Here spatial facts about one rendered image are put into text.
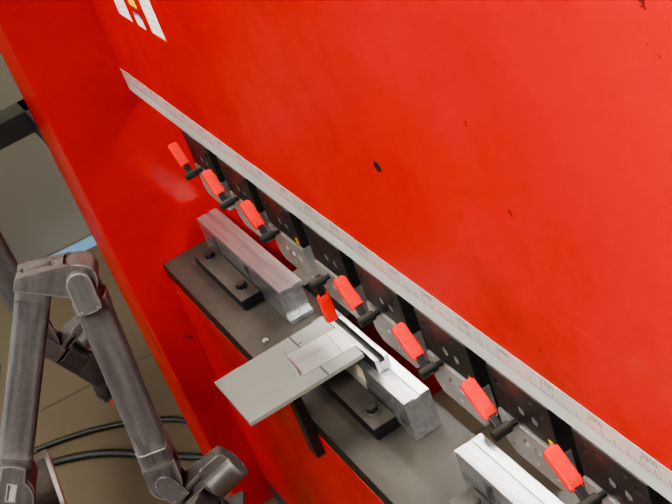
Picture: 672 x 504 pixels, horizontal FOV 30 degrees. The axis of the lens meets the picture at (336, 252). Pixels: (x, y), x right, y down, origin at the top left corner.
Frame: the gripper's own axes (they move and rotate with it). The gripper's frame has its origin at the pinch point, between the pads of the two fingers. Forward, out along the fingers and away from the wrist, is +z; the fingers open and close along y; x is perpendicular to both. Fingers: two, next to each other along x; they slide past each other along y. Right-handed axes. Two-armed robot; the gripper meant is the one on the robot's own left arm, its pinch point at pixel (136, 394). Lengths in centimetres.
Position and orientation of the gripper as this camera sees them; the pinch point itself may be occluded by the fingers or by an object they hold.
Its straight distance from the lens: 265.2
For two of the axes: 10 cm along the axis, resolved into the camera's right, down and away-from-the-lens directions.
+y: -3.7, -4.0, 8.4
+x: -6.4, 7.6, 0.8
